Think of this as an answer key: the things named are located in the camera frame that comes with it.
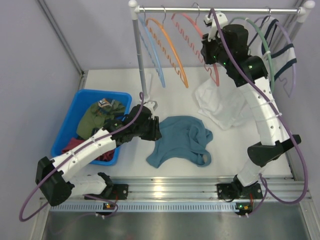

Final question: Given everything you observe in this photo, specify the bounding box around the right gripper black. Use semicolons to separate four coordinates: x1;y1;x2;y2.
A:
200;30;231;69

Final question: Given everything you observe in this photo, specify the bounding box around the teal tank top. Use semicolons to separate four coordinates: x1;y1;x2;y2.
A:
146;115;213;169

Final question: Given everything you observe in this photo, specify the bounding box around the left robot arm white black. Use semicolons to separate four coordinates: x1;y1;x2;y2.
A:
35;101;162;207

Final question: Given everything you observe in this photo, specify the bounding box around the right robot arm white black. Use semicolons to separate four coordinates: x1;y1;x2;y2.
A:
200;24;301;200

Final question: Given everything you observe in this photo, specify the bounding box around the green hanger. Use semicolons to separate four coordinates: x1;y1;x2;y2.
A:
229;16;275;93

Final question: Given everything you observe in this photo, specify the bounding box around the white navy-trimmed tank top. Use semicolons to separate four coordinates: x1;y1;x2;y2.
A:
194;16;298;131

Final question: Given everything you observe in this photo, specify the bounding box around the orange hanger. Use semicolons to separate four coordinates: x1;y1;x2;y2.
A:
144;17;189;89

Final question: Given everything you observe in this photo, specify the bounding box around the light blue hanger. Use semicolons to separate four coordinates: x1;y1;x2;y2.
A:
138;16;166;88

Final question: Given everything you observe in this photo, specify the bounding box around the purple hanger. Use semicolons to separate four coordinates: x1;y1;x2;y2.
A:
248;16;297;98

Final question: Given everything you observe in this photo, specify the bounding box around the dark red garment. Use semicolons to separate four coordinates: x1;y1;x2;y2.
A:
61;137;115;162

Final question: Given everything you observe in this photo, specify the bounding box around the olive green garment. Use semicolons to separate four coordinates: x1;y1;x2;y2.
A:
76;98;126;140

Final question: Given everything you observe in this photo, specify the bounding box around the blue plastic bin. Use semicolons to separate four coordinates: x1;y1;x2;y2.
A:
51;89;132;158

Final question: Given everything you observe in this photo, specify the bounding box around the clothes rack metal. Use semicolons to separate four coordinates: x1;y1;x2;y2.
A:
128;0;315;101

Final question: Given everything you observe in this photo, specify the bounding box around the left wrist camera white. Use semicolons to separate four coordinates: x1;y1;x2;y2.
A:
143;101;158;112

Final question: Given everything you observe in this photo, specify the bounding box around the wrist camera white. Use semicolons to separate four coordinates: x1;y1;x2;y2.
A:
204;9;228;42
143;101;158;112

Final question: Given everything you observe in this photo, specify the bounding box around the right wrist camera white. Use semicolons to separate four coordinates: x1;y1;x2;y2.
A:
204;9;228;42

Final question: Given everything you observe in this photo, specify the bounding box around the aluminium mounting rail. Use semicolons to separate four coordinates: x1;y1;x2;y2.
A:
67;176;307;201

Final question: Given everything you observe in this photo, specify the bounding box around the slotted cable duct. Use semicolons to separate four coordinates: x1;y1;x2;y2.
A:
50;201;240;213

